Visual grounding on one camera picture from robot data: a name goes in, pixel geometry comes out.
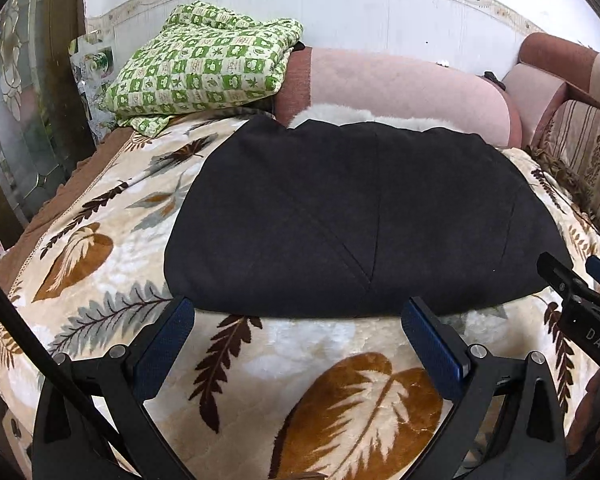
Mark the patterned glass door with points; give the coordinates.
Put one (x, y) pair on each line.
(43, 127)

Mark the pink quilted bolster cushion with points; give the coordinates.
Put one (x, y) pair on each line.
(397, 86)

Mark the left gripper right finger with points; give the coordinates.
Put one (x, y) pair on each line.
(528, 440)

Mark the floral plastic bag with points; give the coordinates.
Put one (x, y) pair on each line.
(92, 63)

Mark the striped floral pillow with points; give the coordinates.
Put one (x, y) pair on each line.
(569, 150)

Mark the green patterned folded quilt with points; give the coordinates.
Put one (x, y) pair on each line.
(204, 58)

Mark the brown bed sheet edge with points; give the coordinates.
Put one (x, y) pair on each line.
(86, 172)

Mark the leaf print bed blanket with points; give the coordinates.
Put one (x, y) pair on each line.
(247, 398)

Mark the pink and red headboard cushion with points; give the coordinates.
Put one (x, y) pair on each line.
(577, 65)

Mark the black coat with fur collar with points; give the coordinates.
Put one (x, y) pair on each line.
(325, 221)

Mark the small pink quilted cushion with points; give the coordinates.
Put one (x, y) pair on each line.
(536, 95)

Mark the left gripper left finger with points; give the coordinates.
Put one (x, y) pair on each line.
(66, 445)

